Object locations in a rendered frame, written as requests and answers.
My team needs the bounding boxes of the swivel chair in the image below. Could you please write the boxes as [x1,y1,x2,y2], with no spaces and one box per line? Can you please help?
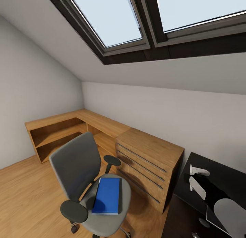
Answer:
[49,132,132,238]

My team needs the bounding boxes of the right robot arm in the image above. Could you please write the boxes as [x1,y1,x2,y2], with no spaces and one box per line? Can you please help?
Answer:
[184,167,246,238]

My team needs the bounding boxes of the notebook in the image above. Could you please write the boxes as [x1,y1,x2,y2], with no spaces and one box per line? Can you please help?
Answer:
[206,205,230,236]

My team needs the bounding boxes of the folder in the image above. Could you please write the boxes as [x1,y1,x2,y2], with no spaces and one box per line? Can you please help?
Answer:
[92,178,120,215]

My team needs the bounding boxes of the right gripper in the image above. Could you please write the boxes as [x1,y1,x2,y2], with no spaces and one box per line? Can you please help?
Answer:
[184,173,193,184]

